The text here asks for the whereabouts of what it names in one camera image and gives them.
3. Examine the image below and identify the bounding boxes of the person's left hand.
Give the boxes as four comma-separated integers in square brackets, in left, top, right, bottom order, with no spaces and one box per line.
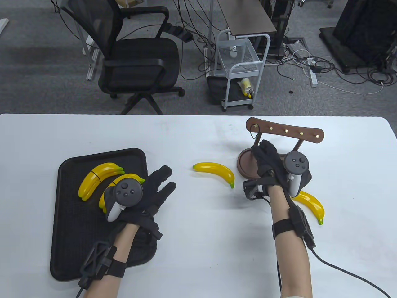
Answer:
[105,165,177,230]

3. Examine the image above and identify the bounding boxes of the person's right hand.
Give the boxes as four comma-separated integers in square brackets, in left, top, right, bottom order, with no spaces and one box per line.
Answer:
[251,140,312,198]

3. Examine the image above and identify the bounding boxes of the brown wooden banana stand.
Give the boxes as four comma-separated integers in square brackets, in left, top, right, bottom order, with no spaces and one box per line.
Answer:
[237,117,325,181]

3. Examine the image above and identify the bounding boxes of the person's right forearm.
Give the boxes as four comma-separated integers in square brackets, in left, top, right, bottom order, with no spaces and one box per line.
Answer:
[268,186,312,298]

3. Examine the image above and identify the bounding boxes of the black forearm sensor pack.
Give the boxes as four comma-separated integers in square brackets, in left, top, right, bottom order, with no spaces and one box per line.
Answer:
[272,206,317,249]

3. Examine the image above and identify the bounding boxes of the person's left forearm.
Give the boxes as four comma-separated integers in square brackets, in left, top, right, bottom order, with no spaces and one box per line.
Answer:
[83,222,141,298]

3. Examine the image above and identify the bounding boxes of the grey right hand controller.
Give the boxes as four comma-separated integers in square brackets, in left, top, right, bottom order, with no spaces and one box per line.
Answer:
[284,151,311,198]

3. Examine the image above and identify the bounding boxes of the grey hand controller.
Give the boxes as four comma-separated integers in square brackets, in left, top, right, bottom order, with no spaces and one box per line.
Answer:
[284,151,311,198]
[105,179,144,223]

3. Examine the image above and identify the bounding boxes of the yellow toy banana bunch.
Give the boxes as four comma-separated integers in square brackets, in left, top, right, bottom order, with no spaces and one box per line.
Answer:
[99,173,146,214]
[78,162,125,201]

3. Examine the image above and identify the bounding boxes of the grey left hand controller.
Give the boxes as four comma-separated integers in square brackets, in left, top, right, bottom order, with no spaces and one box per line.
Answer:
[105,179,144,223]

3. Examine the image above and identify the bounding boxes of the yellow single toy banana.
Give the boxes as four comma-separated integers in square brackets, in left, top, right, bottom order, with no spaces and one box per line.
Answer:
[293,190,325,226]
[192,162,235,189]

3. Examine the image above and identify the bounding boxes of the yellow items in cart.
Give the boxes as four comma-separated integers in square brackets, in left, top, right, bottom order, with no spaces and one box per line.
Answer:
[237,78,253,99]

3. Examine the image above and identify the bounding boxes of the white metal rolling cart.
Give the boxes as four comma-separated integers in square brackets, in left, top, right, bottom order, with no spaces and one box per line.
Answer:
[214,29,271,112]

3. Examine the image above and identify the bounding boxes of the black plastic tray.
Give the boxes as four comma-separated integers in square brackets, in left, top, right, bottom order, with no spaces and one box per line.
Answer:
[50,148,158,282]

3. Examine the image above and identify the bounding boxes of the grey power adapter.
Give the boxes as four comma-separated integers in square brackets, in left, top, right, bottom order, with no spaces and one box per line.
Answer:
[285,42,308,59]

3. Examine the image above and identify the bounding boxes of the black mesh office chair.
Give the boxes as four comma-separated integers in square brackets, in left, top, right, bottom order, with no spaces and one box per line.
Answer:
[66,0,186,115]

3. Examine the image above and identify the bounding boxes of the brown side table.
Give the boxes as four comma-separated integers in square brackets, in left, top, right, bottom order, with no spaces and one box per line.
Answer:
[216,0,278,38]

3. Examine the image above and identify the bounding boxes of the black power strip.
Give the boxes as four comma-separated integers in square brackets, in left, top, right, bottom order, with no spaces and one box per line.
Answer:
[167,24,194,43]

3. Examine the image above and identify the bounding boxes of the black equipment stand base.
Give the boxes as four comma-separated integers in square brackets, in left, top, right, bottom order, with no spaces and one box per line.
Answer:
[319,0,397,74]

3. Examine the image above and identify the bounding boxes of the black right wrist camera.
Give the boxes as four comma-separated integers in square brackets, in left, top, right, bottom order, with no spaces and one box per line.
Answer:
[243,178,271,202]

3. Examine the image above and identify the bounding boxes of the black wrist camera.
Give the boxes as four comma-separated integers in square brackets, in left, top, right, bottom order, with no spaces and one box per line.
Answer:
[78,241,127,290]
[243,178,271,202]

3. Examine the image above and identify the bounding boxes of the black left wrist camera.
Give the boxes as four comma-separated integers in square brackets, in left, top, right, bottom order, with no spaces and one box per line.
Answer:
[78,241,127,290]

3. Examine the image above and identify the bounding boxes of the tangle of floor cables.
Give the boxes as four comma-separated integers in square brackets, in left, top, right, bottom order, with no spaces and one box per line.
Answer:
[275,47,397,95]

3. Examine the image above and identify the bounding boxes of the black sensor cable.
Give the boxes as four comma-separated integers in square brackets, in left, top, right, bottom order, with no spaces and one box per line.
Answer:
[310,246,392,298]

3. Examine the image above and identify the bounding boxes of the white metal frame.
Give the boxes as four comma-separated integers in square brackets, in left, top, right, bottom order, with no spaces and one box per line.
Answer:
[82,34,100,82]

